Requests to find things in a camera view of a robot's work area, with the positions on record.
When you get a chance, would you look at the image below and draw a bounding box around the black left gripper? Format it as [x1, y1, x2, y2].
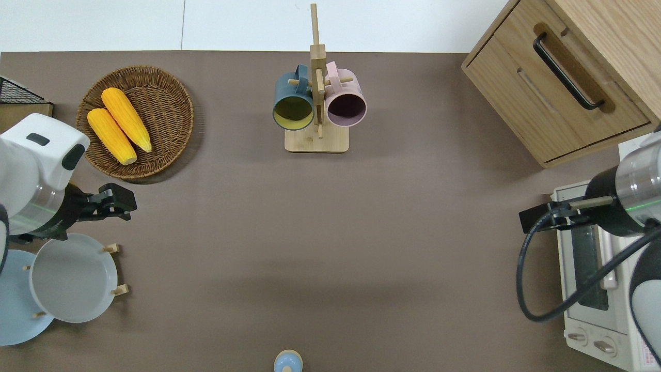
[10, 183, 138, 244]

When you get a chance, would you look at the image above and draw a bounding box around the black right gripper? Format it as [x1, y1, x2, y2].
[519, 166, 651, 238]

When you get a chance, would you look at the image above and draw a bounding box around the gray plate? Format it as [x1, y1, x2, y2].
[29, 234, 118, 323]

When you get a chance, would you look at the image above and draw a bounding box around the low wooden plate rack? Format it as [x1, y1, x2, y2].
[22, 243, 130, 318]

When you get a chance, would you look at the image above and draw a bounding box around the light blue plate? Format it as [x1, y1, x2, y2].
[0, 250, 55, 346]

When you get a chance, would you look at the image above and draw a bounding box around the yellow corn cob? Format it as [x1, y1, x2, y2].
[87, 107, 138, 166]
[101, 87, 153, 153]

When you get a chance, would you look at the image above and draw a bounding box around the round wicker basket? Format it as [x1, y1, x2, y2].
[76, 65, 195, 180]

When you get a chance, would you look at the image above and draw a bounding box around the white toaster oven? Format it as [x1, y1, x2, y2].
[552, 132, 661, 372]

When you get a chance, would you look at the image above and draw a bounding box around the wooden cabinet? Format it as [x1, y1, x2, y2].
[461, 0, 661, 168]

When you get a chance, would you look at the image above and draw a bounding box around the dark blue mug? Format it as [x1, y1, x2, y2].
[273, 64, 316, 131]

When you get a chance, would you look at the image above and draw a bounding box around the wooden mug tree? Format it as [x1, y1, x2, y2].
[285, 4, 354, 153]

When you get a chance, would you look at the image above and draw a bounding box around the pink mug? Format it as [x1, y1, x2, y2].
[324, 61, 368, 128]

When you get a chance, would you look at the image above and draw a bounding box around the blue service bell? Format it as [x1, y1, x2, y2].
[274, 350, 303, 372]

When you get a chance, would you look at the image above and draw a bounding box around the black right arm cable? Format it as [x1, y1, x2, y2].
[516, 212, 661, 322]

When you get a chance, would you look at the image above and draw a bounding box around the wire and wood shelf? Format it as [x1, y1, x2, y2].
[0, 76, 53, 134]

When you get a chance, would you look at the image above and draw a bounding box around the black cabinet handle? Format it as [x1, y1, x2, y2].
[533, 33, 605, 111]

